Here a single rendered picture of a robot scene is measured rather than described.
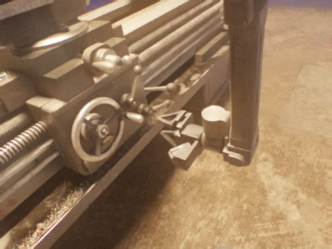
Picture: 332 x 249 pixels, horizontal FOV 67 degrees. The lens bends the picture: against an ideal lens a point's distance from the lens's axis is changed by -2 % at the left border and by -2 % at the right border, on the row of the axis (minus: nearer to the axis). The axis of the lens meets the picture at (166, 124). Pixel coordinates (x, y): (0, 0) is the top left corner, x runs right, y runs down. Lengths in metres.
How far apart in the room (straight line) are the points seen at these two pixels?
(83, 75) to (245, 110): 0.49
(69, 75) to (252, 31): 0.52
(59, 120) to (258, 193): 1.06
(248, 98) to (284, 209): 0.97
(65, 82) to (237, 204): 1.02
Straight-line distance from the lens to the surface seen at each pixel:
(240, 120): 0.57
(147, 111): 1.02
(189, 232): 1.32
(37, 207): 1.10
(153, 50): 1.21
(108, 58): 0.77
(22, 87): 0.87
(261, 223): 1.36
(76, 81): 0.80
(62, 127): 0.81
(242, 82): 0.51
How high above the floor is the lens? 1.15
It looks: 37 degrees down
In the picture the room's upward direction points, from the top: 10 degrees counter-clockwise
